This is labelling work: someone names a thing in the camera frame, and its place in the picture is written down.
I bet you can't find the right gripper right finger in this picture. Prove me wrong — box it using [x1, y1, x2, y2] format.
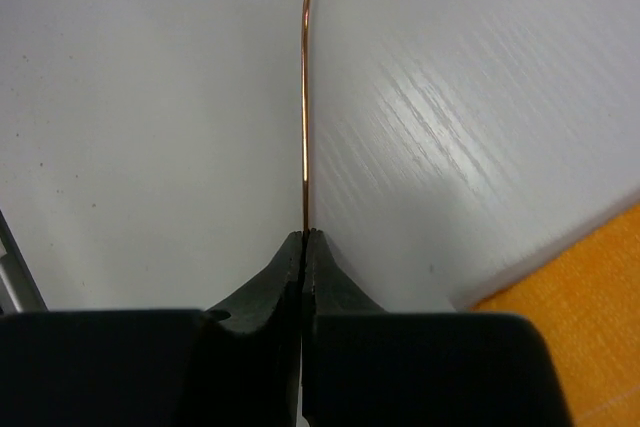
[302, 230, 572, 426]

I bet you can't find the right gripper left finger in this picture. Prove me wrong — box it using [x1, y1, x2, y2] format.
[1, 232, 304, 426]

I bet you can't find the orange Mickey Mouse placemat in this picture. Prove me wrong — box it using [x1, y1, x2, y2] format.
[476, 206, 639, 426]

